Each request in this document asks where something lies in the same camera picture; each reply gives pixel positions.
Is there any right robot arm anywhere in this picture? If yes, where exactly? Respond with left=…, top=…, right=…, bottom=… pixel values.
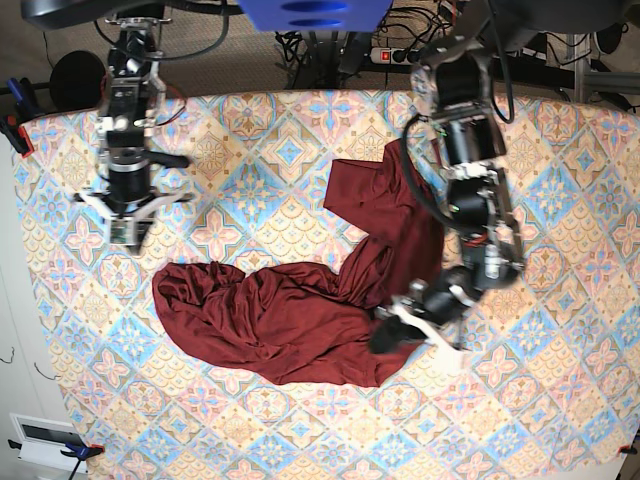
left=73, top=7, right=192, bottom=255

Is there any dark red t-shirt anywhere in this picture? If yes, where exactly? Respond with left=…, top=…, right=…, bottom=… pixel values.
left=152, top=141, right=444, bottom=387

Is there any blue handled clamp lower left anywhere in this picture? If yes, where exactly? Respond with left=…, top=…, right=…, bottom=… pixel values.
left=7, top=438, right=106, bottom=480

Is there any orange clamp lower right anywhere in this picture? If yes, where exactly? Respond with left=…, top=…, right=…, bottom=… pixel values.
left=618, top=445, right=638, bottom=455

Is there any white wall socket box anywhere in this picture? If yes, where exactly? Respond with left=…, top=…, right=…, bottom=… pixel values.
left=9, top=413, right=82, bottom=472

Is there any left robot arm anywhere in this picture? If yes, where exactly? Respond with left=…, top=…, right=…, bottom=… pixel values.
left=369, top=34, right=525, bottom=371

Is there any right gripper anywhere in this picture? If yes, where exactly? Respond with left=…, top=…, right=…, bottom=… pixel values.
left=73, top=189, right=194, bottom=256

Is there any patterned colourful tablecloth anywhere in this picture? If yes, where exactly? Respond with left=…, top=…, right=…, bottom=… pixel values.
left=12, top=91, right=639, bottom=479

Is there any black round stool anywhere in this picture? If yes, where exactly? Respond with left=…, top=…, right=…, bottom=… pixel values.
left=49, top=50, right=106, bottom=112

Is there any blue plastic mount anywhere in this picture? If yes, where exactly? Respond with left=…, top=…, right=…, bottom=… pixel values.
left=237, top=0, right=392, bottom=33

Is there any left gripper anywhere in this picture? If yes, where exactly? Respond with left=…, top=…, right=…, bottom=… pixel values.
left=369, top=281, right=470, bottom=370

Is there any white power strip red switch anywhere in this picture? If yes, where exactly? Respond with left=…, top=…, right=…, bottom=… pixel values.
left=369, top=47, right=420, bottom=65

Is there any clamp upper left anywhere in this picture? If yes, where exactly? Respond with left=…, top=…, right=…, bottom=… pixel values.
left=1, top=77, right=37, bottom=158

